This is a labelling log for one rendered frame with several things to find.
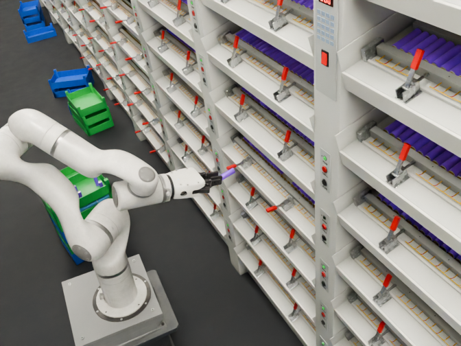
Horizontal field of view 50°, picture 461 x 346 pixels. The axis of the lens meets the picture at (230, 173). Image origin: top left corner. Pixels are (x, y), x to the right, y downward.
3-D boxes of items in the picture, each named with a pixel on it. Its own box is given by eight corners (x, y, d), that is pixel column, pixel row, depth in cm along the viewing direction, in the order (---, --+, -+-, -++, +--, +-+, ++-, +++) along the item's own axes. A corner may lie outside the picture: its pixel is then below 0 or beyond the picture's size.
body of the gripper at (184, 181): (172, 186, 140) (207, 179, 145) (159, 168, 147) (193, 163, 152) (171, 207, 144) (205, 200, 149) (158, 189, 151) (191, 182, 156)
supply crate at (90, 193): (56, 220, 232) (50, 208, 227) (42, 200, 245) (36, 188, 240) (112, 191, 244) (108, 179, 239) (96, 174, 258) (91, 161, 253)
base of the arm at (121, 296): (97, 323, 177) (84, 292, 165) (96, 282, 191) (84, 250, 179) (149, 311, 179) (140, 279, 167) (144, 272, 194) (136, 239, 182)
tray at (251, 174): (318, 253, 147) (311, 235, 141) (224, 156, 191) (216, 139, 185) (370, 215, 150) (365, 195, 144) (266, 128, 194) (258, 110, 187)
